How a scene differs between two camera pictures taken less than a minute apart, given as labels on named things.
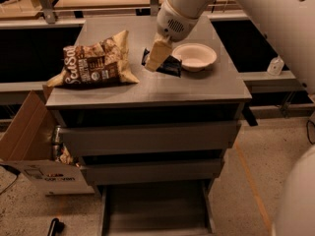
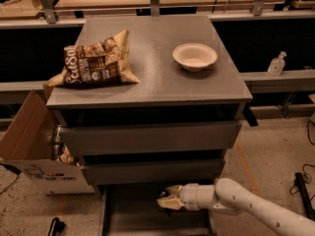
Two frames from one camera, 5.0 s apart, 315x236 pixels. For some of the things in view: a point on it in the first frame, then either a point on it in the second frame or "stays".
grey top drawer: (148, 138) stays
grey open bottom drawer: (157, 208) stays
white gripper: (174, 24) -> (187, 195)
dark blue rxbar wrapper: (171, 65) -> (163, 194)
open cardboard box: (27, 147) stays
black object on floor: (56, 226) stays
